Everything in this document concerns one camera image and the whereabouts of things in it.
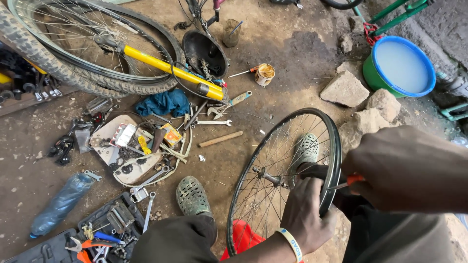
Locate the rounded grey stone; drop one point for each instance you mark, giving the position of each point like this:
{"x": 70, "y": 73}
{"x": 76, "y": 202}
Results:
{"x": 384, "y": 104}

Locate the large flat grey stone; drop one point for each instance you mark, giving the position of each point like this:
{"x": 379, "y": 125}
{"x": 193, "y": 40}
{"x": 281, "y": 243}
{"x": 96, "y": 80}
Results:
{"x": 343, "y": 89}

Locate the black toolbox tray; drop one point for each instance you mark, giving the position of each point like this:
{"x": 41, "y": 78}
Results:
{"x": 51, "y": 250}

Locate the black round bowl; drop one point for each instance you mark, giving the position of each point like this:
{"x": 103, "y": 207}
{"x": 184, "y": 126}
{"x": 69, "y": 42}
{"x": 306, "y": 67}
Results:
{"x": 199, "y": 47}

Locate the clear plastic bottle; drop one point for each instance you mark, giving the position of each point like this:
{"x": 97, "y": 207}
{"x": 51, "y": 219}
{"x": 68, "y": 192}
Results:
{"x": 62, "y": 202}

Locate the green water pipes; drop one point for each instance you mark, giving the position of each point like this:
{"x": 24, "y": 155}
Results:
{"x": 453, "y": 109}

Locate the metal bicycle pedals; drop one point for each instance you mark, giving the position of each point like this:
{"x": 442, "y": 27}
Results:
{"x": 120, "y": 216}

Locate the person's right hand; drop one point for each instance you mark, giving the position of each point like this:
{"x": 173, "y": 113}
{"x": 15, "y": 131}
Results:
{"x": 409, "y": 170}

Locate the green bucket with blue rim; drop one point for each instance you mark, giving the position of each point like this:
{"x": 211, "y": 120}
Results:
{"x": 373, "y": 76}

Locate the blue cloth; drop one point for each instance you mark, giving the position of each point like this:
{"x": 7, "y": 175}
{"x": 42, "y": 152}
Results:
{"x": 162, "y": 103}

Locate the person's right fingers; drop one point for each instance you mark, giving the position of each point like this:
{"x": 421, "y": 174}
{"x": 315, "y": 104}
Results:
{"x": 353, "y": 162}

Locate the red plastic container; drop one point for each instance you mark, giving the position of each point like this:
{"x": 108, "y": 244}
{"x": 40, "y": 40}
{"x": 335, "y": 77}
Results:
{"x": 243, "y": 237}

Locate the small grey stone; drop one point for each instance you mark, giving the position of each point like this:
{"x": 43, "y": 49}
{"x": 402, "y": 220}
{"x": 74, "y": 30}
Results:
{"x": 345, "y": 43}
{"x": 356, "y": 25}

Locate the muddy cup with stick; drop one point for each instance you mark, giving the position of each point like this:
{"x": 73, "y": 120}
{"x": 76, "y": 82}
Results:
{"x": 230, "y": 34}

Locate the bare spoked bicycle wheel rim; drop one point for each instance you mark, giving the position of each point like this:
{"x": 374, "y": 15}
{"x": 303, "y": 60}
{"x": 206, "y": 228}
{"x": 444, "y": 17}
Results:
{"x": 329, "y": 124}

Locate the bicycle wheel with knobby tyre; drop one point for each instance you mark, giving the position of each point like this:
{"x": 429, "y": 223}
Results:
{"x": 44, "y": 58}

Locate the big rough grey stone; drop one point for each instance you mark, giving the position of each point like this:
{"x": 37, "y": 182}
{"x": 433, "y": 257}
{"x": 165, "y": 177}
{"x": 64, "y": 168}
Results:
{"x": 360, "y": 126}

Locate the wooden stick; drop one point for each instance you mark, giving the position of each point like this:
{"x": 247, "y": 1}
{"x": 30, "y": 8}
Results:
{"x": 220, "y": 139}

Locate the white yellow wristband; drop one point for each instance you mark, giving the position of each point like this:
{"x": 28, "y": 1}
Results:
{"x": 290, "y": 243}

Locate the green metal frame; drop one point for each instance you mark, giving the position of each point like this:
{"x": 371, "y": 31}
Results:
{"x": 398, "y": 16}

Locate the red and white packet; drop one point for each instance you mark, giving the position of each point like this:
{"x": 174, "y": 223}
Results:
{"x": 122, "y": 135}

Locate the wooden crate of tools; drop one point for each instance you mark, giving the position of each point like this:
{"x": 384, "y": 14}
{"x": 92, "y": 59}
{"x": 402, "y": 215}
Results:
{"x": 22, "y": 84}

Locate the person's left hand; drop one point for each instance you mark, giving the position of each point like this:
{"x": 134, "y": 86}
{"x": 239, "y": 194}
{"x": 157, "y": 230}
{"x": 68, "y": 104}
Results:
{"x": 305, "y": 219}

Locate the small silver spanner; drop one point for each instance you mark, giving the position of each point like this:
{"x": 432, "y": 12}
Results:
{"x": 93, "y": 175}

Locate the white board with small parts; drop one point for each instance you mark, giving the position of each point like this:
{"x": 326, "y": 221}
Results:
{"x": 106, "y": 135}

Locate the person's green clog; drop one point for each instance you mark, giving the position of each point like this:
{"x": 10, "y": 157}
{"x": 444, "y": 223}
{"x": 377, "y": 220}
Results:
{"x": 192, "y": 197}
{"x": 306, "y": 149}

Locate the black bicycle tyre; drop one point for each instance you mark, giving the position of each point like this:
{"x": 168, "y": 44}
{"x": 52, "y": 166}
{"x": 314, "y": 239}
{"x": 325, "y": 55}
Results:
{"x": 342, "y": 4}

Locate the long silver spanner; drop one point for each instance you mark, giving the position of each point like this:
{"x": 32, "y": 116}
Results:
{"x": 148, "y": 213}

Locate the black brake parts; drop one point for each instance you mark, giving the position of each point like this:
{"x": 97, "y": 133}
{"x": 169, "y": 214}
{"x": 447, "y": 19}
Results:
{"x": 62, "y": 148}

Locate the silver open-end spanner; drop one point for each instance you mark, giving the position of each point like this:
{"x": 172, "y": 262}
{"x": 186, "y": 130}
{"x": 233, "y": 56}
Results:
{"x": 212, "y": 122}

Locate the clear plastic bag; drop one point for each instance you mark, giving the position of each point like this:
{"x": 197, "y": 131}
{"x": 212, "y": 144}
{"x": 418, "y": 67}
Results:
{"x": 83, "y": 140}

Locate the yellow cardboard box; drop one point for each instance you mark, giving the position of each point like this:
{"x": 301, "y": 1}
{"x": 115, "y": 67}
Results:
{"x": 171, "y": 134}

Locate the dark metal rod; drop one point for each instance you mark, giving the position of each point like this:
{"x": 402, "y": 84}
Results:
{"x": 195, "y": 115}

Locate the person's leg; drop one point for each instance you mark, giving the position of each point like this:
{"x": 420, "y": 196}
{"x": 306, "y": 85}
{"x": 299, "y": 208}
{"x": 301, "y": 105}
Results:
{"x": 402, "y": 241}
{"x": 172, "y": 241}

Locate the silver adjustable wrench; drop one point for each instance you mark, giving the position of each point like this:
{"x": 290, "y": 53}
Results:
{"x": 140, "y": 190}

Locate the person's right leg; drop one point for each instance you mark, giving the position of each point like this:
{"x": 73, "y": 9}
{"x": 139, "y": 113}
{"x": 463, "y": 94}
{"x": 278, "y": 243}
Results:
{"x": 402, "y": 241}

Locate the yellow bicycle pump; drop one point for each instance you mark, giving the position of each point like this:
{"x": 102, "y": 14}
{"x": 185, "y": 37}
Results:
{"x": 164, "y": 65}

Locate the person's left leg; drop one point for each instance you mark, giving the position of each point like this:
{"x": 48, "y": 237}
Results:
{"x": 172, "y": 241}

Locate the person's left green clog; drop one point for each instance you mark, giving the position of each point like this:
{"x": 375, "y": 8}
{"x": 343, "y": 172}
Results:
{"x": 192, "y": 197}

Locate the person's right green clog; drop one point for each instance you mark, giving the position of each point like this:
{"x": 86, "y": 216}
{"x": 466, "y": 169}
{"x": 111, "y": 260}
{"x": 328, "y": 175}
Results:
{"x": 306, "y": 149}

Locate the bicycle frame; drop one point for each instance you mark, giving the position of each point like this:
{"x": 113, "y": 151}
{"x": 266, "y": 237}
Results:
{"x": 215, "y": 11}

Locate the grease tin can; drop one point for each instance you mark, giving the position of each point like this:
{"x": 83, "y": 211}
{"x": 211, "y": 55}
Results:
{"x": 264, "y": 74}

